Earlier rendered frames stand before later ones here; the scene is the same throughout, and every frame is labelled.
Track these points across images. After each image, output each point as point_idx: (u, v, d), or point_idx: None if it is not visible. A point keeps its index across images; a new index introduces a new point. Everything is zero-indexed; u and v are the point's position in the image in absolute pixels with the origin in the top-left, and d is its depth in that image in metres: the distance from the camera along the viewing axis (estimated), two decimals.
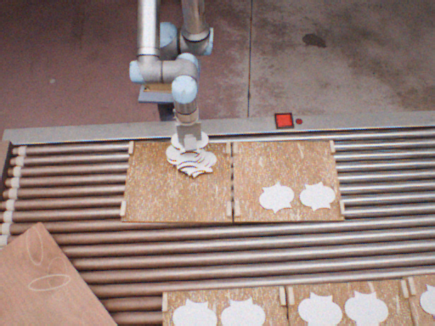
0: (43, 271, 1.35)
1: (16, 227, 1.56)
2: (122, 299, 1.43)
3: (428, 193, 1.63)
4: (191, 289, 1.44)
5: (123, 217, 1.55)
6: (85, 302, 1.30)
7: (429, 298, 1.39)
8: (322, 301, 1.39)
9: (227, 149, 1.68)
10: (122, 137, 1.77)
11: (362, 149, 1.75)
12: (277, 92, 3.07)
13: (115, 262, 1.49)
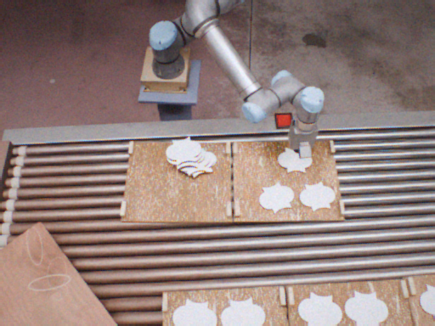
0: (43, 271, 1.35)
1: (16, 227, 1.56)
2: (122, 299, 1.43)
3: (428, 193, 1.63)
4: (191, 289, 1.44)
5: (123, 217, 1.55)
6: (85, 302, 1.30)
7: (429, 298, 1.39)
8: (322, 301, 1.39)
9: (227, 149, 1.68)
10: (122, 137, 1.77)
11: (362, 149, 1.75)
12: None
13: (115, 262, 1.49)
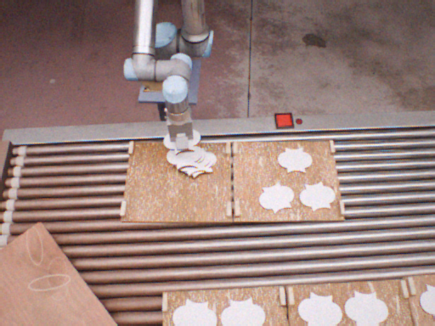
0: (43, 271, 1.35)
1: (16, 227, 1.56)
2: (122, 299, 1.43)
3: (428, 193, 1.63)
4: (191, 289, 1.44)
5: (123, 217, 1.55)
6: (85, 302, 1.30)
7: (429, 298, 1.39)
8: (322, 301, 1.39)
9: (227, 149, 1.68)
10: (122, 137, 1.77)
11: (362, 149, 1.75)
12: (277, 92, 3.07)
13: (115, 262, 1.49)
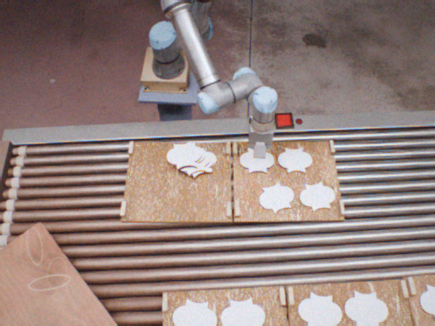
0: (43, 271, 1.35)
1: (16, 227, 1.56)
2: (122, 299, 1.43)
3: (428, 193, 1.63)
4: (191, 289, 1.44)
5: (123, 217, 1.55)
6: (85, 302, 1.30)
7: (429, 298, 1.39)
8: (322, 301, 1.39)
9: (227, 149, 1.68)
10: (122, 137, 1.77)
11: (362, 149, 1.75)
12: (277, 92, 3.07)
13: (115, 262, 1.49)
